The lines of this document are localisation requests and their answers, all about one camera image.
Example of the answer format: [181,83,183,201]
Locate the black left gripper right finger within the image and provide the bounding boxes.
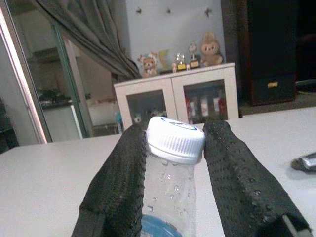
[202,120,313,237]

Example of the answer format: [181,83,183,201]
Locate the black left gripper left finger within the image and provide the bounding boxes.
[71,124,147,237]

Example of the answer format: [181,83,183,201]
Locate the clear plastic water bottle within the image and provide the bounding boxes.
[140,116,206,237]

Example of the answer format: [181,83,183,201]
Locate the black flat object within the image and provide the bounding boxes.
[291,152,316,173]

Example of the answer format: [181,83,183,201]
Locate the white glass-door cabinet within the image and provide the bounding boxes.
[114,62,239,131]

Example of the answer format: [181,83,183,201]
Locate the small bear plush toy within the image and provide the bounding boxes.
[137,51,158,79]

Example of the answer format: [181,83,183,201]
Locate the pastel framed picture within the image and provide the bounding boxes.
[158,48,173,72]

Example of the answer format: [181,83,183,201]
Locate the gold trophy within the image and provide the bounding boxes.
[175,52,187,72]

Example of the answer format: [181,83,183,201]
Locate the tall silver trophy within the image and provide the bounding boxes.
[188,41,201,69]

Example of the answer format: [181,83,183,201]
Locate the dark wooden speaker cabinet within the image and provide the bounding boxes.
[237,0,298,107]

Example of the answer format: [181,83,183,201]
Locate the large brown plush toy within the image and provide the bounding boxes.
[199,31,224,67]

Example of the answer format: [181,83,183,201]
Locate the grey curtain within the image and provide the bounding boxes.
[32,0,142,79]

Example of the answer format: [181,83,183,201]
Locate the sliding glass door frame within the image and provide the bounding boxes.
[0,0,93,145]

